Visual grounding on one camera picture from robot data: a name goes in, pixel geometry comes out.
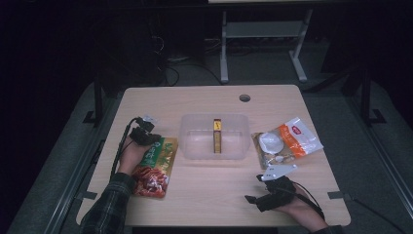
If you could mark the person's left hand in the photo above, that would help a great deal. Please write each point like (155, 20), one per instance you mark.
(131, 157)

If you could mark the green and red snack packet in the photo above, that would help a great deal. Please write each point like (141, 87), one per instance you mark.
(162, 156)

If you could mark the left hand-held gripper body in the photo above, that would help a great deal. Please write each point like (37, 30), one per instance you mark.
(142, 136)

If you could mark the narrow yellow and red box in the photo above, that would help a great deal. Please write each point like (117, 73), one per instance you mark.
(217, 136)

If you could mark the white metal table frame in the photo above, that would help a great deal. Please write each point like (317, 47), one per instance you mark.
(263, 29)

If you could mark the black metal stand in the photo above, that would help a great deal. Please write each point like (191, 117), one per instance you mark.
(98, 97)
(367, 97)

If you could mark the orange and white snack packet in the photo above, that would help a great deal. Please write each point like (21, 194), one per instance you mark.
(302, 136)

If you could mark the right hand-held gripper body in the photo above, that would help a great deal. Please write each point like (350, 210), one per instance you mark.
(279, 191)

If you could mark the person's right hand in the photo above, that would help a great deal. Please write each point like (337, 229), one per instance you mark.
(305, 211)

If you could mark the grey tape strip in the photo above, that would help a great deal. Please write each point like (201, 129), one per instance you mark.
(87, 195)
(337, 195)

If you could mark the clear snack packet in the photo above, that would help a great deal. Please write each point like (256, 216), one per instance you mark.
(269, 143)

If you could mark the clear plastic container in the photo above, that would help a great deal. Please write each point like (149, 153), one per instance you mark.
(198, 143)

